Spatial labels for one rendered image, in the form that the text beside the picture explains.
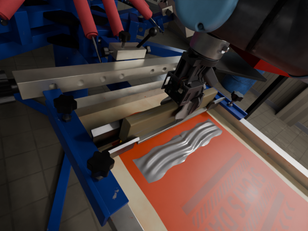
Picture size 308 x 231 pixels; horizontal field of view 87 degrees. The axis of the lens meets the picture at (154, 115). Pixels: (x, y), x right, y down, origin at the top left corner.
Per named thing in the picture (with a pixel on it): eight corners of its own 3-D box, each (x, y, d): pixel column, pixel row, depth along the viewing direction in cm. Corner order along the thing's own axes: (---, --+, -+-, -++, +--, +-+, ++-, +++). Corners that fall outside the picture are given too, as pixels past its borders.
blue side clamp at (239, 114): (236, 125, 68) (248, 113, 63) (231, 129, 65) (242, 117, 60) (186, 83, 80) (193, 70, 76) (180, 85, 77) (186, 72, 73)
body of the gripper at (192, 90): (159, 90, 42) (177, 45, 34) (180, 84, 47) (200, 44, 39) (178, 109, 39) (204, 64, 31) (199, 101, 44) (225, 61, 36)
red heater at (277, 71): (272, 56, 157) (282, 44, 149) (310, 84, 126) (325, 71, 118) (221, 41, 137) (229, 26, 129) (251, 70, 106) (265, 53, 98)
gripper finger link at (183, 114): (166, 126, 47) (174, 99, 41) (178, 120, 50) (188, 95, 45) (173, 133, 45) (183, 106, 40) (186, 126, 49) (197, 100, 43)
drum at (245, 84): (249, 94, 325) (281, 58, 272) (236, 98, 295) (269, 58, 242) (229, 79, 350) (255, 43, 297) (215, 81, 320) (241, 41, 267)
